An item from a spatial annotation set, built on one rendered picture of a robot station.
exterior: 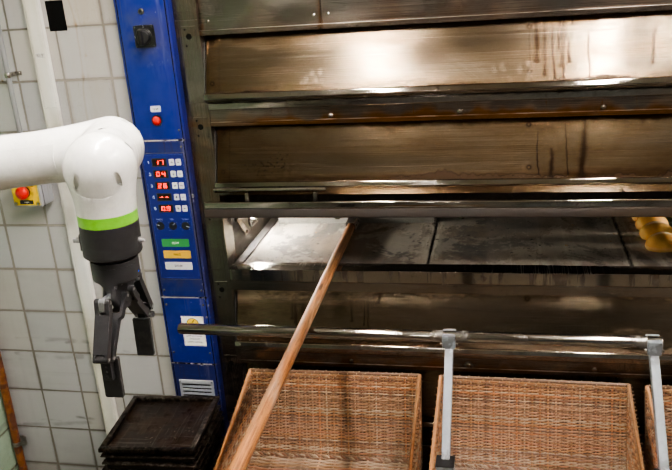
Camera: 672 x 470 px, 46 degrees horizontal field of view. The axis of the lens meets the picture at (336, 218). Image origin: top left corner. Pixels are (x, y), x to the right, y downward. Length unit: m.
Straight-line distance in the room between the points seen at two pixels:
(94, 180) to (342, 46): 1.15
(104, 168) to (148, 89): 1.16
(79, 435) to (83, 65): 1.32
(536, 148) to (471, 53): 0.31
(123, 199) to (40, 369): 1.77
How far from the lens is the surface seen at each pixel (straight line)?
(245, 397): 2.51
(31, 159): 1.35
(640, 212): 2.11
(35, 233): 2.70
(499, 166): 2.19
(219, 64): 2.29
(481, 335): 1.98
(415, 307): 2.39
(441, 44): 2.16
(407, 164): 2.21
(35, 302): 2.81
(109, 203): 1.21
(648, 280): 2.35
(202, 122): 2.33
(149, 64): 2.33
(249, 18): 2.25
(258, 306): 2.49
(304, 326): 1.98
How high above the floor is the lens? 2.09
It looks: 19 degrees down
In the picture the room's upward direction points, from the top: 4 degrees counter-clockwise
